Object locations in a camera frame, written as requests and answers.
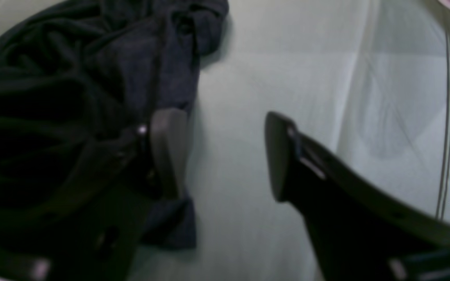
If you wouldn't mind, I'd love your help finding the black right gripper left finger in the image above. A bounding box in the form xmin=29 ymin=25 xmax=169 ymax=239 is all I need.
xmin=0 ymin=108 xmax=188 ymax=281

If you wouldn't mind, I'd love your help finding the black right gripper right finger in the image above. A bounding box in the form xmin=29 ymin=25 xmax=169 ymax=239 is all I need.
xmin=265 ymin=112 xmax=450 ymax=281

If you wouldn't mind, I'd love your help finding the dark grey t-shirt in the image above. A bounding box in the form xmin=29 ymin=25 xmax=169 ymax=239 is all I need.
xmin=0 ymin=0 xmax=230 ymax=250

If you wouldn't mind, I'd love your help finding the light green tablecloth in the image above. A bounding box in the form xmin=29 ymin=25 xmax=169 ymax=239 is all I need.
xmin=0 ymin=0 xmax=450 ymax=281

